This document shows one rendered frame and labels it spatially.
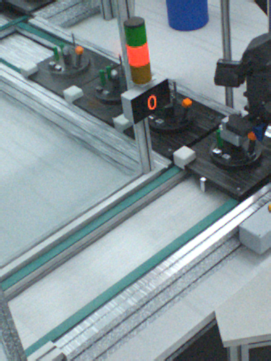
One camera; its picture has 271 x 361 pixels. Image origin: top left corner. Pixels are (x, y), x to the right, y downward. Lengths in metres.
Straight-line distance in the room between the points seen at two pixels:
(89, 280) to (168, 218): 0.28
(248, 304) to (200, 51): 1.19
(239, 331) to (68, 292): 0.41
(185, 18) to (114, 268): 1.27
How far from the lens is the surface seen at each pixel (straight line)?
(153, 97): 1.81
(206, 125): 2.11
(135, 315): 1.68
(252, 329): 1.71
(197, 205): 1.93
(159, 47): 2.74
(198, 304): 1.77
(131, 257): 1.81
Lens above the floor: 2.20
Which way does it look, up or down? 39 degrees down
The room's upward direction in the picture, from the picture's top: 9 degrees counter-clockwise
